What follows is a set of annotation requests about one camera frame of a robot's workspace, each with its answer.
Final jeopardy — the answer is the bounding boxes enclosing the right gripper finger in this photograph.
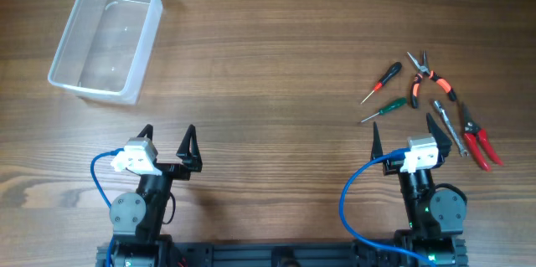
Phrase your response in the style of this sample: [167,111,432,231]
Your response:
[370,122,384,160]
[426,113,452,157]

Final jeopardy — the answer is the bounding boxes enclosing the silver socket wrench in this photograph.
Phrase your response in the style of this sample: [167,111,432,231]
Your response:
[433,100,469,157]

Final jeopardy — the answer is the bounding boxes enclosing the red handled pruning shears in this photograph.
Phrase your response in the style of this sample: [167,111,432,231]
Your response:
[461,103,504,172]

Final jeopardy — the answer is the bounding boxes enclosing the green handled screwdriver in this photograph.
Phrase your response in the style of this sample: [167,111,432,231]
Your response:
[361,97,407,123]

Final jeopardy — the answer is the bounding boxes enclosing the orange black needle-nose pliers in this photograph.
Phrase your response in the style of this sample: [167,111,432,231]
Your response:
[407,51,457,109]

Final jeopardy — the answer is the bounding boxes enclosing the black red screwdriver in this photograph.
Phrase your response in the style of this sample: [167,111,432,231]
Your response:
[361,62,402,104]

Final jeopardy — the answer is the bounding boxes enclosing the clear plastic container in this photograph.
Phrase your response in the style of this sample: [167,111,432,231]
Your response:
[48,0,163,105]

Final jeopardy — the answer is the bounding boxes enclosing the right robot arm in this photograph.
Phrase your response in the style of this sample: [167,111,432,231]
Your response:
[382,114,468,266]

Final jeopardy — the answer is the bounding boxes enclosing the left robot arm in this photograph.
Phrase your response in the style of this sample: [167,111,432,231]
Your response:
[103,125,203,267]

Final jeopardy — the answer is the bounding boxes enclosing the right blue cable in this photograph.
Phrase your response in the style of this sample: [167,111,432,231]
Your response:
[338,147,436,266]

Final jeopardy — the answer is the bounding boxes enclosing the blue cable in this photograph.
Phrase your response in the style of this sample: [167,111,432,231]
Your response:
[338,147,436,266]
[90,147,126,209]

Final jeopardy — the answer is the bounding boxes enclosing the left blue cable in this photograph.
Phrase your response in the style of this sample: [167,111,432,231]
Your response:
[90,147,126,209]

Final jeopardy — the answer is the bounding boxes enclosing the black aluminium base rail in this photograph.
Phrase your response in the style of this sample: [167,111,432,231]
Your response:
[95,239,468,267]

